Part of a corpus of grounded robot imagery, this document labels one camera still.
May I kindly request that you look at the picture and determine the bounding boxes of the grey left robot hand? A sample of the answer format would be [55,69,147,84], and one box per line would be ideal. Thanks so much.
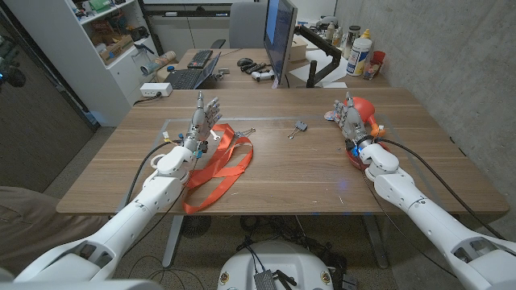
[183,90,223,152]

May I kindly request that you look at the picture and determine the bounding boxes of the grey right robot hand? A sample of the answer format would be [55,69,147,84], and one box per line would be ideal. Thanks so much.
[333,91,378,152]

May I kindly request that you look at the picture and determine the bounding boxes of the red bowl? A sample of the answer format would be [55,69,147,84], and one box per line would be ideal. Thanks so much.
[345,139,390,172]

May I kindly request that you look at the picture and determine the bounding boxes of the orange ribbon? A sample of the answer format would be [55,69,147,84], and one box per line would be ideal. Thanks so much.
[181,122,255,215]

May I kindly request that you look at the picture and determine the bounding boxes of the orange watering can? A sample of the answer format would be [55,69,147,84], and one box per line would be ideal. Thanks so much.
[344,96,387,139]

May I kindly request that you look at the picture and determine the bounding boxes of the dark open laptop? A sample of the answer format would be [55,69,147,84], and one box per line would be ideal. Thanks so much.
[164,51,222,90]

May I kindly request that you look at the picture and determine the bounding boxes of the clear glass cup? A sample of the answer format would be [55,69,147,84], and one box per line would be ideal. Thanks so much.
[362,59,382,81]

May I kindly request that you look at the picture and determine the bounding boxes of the white power strip box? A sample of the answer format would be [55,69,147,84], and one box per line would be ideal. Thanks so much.
[139,82,173,98]

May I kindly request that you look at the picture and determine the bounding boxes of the black keyboard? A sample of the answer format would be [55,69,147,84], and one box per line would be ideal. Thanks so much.
[186,49,214,69]

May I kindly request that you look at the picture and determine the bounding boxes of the white canister blue label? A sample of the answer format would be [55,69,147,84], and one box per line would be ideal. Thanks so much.
[346,37,372,77]

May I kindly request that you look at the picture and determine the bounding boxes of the white paper sheets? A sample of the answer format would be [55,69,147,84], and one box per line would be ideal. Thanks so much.
[288,48,350,88]

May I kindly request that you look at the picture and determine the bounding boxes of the rolled paper tube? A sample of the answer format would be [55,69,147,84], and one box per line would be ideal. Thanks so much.
[139,50,177,77]

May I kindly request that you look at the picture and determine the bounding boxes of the black remote control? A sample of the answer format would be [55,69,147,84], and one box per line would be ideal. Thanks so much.
[240,62,268,75]

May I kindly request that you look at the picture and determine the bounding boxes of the white game controller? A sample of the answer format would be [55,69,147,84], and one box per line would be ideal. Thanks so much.
[251,68,276,83]

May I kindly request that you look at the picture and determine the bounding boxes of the dark lid jar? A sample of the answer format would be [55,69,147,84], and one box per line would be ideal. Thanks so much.
[342,25,362,60]

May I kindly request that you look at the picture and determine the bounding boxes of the small beige box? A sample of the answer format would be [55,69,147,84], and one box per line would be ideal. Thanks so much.
[288,35,310,63]

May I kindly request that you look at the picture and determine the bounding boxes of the black round floor fan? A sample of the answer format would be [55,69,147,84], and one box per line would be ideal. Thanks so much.
[180,215,213,239]

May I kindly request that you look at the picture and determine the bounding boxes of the grey office chair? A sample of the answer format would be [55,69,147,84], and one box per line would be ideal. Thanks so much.
[210,2,269,50]

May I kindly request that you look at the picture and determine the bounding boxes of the brown cardboard box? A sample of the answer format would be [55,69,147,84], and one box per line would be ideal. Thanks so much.
[98,34,135,65]

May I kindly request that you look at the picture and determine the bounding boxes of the black computer monitor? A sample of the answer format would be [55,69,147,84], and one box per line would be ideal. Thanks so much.
[263,0,298,85]

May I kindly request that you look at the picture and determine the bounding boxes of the grey table leg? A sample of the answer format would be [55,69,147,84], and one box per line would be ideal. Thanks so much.
[161,215,185,269]
[362,215,390,270]

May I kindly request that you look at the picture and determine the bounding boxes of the white shelf unit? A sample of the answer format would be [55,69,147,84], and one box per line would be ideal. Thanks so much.
[3,0,160,128]

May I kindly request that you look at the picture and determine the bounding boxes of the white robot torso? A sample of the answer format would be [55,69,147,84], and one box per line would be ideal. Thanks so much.
[217,240,335,290]

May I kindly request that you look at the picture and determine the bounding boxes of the grey finned module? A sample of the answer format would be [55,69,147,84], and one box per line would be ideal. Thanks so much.
[253,270,279,290]

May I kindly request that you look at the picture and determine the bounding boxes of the beige fabric cushion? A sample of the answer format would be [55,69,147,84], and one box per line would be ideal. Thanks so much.
[0,185,110,275]

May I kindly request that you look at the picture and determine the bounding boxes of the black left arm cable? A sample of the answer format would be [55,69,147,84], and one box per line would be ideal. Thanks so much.
[120,139,190,210]

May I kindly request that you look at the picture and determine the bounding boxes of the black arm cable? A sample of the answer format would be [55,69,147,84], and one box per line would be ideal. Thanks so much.
[120,139,190,210]
[377,138,505,241]

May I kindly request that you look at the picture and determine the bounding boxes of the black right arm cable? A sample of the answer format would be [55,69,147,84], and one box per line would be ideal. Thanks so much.
[377,138,505,241]

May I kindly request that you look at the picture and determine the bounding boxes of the black floor cable bundle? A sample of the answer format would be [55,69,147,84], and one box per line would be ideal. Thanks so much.
[237,215,347,283]

